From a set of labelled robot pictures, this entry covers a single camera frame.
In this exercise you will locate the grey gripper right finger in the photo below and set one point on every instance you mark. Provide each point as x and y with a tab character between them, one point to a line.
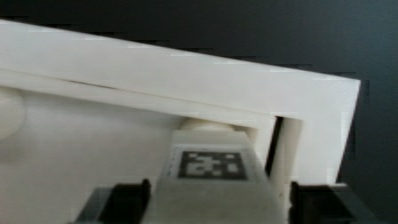
325	204

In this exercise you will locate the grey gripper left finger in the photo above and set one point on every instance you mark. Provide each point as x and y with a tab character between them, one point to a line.
116	204

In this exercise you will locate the white table leg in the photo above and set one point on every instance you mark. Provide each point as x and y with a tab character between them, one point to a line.
212	188

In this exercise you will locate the white square table top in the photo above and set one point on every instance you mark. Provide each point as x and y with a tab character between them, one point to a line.
80	143

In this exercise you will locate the white right fence bar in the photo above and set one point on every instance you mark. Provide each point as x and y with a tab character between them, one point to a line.
98	68

